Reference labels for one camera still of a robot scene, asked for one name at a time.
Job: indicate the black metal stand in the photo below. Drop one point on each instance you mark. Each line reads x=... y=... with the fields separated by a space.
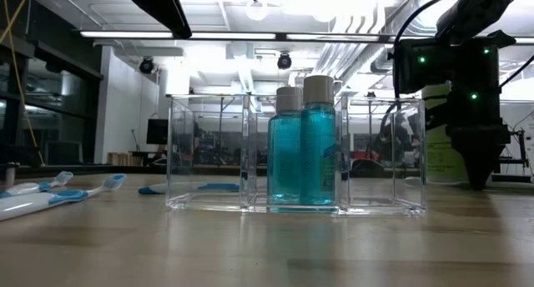
x=519 y=153

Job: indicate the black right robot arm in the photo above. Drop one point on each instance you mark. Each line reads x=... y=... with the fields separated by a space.
x=459 y=66

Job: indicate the white short post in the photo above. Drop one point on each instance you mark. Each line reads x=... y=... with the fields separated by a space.
x=11 y=174

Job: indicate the wooden crate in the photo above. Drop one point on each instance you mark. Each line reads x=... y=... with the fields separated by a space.
x=125 y=159

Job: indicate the blue mouthwash bottle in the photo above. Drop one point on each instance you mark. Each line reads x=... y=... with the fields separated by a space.
x=317 y=153
x=283 y=153

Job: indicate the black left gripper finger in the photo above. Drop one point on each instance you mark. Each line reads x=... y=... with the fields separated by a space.
x=162 y=7

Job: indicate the long ceiling light strip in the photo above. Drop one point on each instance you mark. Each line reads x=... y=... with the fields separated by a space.
x=125 y=34
x=233 y=36
x=334 y=37

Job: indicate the round white ceiling lamp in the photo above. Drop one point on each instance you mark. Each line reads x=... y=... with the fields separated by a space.
x=256 y=9

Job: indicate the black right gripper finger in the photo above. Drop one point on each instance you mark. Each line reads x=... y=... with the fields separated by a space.
x=480 y=162

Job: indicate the clear acrylic organizer box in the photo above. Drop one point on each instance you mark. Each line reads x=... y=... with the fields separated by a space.
x=208 y=207

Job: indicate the blue white toothbrush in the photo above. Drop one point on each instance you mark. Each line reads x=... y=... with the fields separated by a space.
x=25 y=205
x=152 y=189
x=25 y=189

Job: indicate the green disinfecting wipes canister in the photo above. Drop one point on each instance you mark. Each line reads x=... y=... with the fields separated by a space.
x=438 y=162

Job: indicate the black computer monitor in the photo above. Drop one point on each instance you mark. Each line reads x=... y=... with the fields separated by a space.
x=157 y=132

